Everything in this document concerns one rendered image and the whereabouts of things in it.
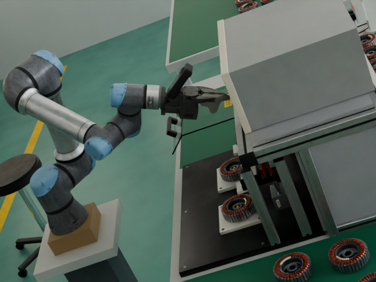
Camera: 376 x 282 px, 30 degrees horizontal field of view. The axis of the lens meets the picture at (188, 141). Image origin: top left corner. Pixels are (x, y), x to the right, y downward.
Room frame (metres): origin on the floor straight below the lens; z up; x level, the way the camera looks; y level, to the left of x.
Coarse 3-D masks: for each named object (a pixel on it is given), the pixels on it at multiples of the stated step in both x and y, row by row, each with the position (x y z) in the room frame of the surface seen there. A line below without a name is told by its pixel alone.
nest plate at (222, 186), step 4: (220, 176) 2.20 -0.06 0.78; (220, 180) 2.18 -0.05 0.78; (220, 184) 2.15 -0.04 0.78; (224, 184) 2.14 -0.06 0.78; (228, 184) 2.13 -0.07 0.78; (232, 184) 2.12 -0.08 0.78; (220, 188) 2.13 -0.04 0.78; (224, 188) 2.12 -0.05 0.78; (228, 188) 2.11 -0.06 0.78; (232, 188) 2.11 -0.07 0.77; (220, 192) 2.12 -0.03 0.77
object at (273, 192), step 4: (280, 184) 1.93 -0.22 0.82; (272, 188) 1.93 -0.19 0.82; (280, 188) 1.91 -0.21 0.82; (272, 192) 1.90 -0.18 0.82; (276, 192) 1.89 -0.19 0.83; (280, 192) 1.88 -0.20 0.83; (284, 192) 1.88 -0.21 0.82; (272, 196) 1.88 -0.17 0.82; (276, 196) 1.87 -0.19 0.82; (280, 196) 1.87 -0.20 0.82; (284, 196) 1.87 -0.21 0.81; (272, 200) 1.88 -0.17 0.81; (280, 200) 1.87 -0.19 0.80; (284, 200) 1.87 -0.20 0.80; (288, 200) 1.87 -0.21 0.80; (276, 204) 1.88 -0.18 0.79; (284, 204) 1.87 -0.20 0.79; (288, 204) 1.87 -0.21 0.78; (276, 208) 1.88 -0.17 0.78; (280, 208) 1.88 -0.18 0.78; (284, 208) 1.87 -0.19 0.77
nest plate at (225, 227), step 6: (222, 216) 1.96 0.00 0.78; (252, 216) 1.89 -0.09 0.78; (258, 216) 1.88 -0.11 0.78; (222, 222) 1.93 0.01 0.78; (228, 222) 1.92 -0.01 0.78; (234, 222) 1.90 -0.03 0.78; (240, 222) 1.89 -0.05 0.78; (246, 222) 1.87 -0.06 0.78; (252, 222) 1.86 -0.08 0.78; (258, 222) 1.86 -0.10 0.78; (222, 228) 1.90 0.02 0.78; (228, 228) 1.88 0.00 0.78; (234, 228) 1.87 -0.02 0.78; (240, 228) 1.87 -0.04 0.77; (222, 234) 1.88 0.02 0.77
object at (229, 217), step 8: (232, 200) 1.97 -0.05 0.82; (240, 200) 1.97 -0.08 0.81; (248, 200) 1.93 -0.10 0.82; (224, 208) 1.95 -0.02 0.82; (232, 208) 1.96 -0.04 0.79; (240, 208) 1.93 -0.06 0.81; (248, 208) 1.90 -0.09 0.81; (224, 216) 1.92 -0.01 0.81; (232, 216) 1.89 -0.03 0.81; (240, 216) 1.89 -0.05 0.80; (248, 216) 1.89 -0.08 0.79
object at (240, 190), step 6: (252, 168) 1.93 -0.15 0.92; (240, 174) 1.93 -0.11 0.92; (258, 174) 1.90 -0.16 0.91; (270, 174) 1.89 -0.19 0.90; (276, 174) 1.88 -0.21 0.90; (240, 180) 1.90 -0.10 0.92; (258, 180) 1.89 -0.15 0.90; (264, 180) 1.88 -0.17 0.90; (270, 180) 1.88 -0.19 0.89; (276, 180) 1.93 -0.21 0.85; (240, 186) 1.93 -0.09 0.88; (276, 186) 1.88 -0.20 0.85; (240, 192) 1.90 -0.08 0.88
